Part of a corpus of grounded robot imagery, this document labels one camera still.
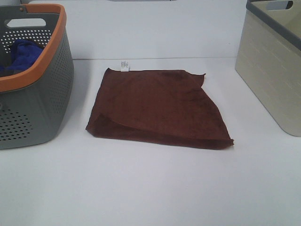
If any brown towel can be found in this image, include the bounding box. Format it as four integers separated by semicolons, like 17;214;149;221
86;68;234;150

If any blue towel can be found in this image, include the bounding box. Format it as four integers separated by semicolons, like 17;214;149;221
0;39;45;77

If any grey basket with orange rim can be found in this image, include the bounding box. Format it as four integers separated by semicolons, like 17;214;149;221
0;4;74;149

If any beige bin with grey rim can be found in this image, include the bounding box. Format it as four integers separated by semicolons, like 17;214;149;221
235;0;301;137

